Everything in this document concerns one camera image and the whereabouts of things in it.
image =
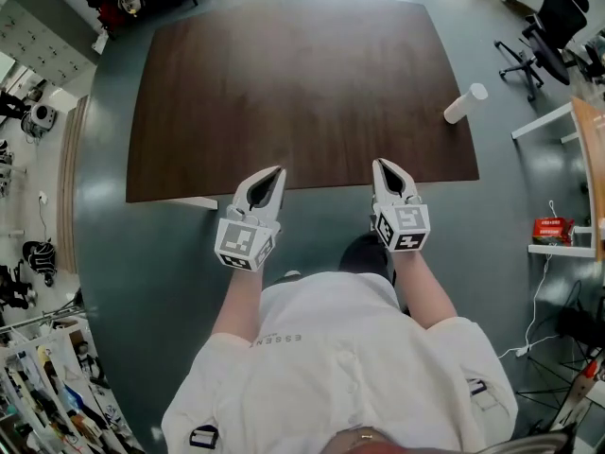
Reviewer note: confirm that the white-legged wooden desk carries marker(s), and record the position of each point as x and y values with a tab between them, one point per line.
593	159

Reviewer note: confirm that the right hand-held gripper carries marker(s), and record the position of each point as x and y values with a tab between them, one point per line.
406	220

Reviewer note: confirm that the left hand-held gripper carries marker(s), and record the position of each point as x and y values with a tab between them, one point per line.
241	241

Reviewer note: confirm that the red cardboard box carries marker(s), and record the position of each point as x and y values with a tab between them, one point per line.
553	231

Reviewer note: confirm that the white cylindrical cup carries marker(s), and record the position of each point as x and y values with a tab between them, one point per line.
465	102

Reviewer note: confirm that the white power strip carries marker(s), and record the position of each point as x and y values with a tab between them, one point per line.
522	350

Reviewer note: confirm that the person's white shirt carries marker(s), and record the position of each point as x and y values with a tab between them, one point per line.
331	362

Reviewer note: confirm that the grey metal lockers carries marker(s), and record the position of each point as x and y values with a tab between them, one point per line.
38	40

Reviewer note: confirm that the wooden platform edge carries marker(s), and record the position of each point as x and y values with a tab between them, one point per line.
71	182

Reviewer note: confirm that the white wall plug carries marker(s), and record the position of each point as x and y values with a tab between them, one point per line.
43	197

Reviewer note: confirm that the white pet carrier backpack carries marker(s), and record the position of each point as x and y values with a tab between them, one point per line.
40	117

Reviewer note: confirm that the red bag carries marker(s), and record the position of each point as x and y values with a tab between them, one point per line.
113	14

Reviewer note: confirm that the black office chair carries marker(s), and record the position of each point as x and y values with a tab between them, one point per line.
558	12
591	59

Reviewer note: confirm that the brown wooden table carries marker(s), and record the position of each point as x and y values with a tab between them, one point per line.
293	88

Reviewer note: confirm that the person's white shoe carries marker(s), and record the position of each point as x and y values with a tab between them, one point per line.
292	274

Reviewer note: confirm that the black tripod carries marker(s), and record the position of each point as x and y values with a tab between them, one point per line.
567	329

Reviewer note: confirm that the cluttered white shelf rack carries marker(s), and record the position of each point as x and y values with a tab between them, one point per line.
47	395

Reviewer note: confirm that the black and white backpack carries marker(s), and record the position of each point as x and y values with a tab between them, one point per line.
40	260

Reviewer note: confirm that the person's right forearm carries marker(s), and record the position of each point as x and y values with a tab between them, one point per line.
420	286

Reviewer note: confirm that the person's black trousers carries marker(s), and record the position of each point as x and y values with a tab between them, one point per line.
364	253

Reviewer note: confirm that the person's left forearm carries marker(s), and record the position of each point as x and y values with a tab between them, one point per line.
236	301

